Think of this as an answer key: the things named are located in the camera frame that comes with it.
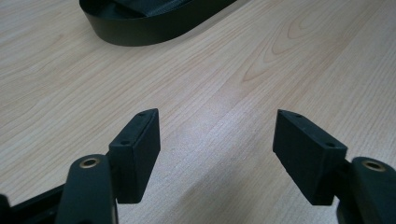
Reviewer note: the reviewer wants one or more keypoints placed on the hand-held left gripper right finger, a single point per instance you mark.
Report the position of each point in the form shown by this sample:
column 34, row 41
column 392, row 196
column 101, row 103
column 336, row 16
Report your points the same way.
column 308, row 155

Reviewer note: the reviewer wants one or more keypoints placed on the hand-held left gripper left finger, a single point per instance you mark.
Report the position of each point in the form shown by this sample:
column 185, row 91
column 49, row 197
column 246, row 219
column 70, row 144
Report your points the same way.
column 137, row 155

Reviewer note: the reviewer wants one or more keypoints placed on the black key stand with tray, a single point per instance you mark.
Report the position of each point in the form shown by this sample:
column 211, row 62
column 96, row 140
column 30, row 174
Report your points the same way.
column 146, row 31

